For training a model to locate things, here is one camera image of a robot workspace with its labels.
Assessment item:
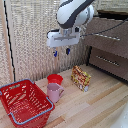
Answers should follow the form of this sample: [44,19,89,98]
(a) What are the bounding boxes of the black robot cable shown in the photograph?
[80,18,128,38]

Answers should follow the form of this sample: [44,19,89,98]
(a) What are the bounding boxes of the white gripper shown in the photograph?
[45,27,82,58]

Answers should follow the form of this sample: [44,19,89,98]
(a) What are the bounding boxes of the orange-red bowl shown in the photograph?
[46,73,64,86]

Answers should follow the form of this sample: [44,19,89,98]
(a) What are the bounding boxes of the silver drawer handle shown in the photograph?
[91,32,121,42]
[95,54,121,67]

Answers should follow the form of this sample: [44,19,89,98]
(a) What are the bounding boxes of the beige woven folding screen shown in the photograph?
[0,0,102,86]

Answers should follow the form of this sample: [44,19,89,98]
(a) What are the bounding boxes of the colourful snack box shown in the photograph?
[70,65,92,93]

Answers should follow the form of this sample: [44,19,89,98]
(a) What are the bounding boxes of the red shopping basket blue rim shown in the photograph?
[0,78,56,128]

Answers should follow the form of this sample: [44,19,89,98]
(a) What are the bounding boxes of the pink mug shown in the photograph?
[46,82,66,104]

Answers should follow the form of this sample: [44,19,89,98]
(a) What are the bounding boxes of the brown drawer cabinet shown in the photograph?
[83,9,128,83]

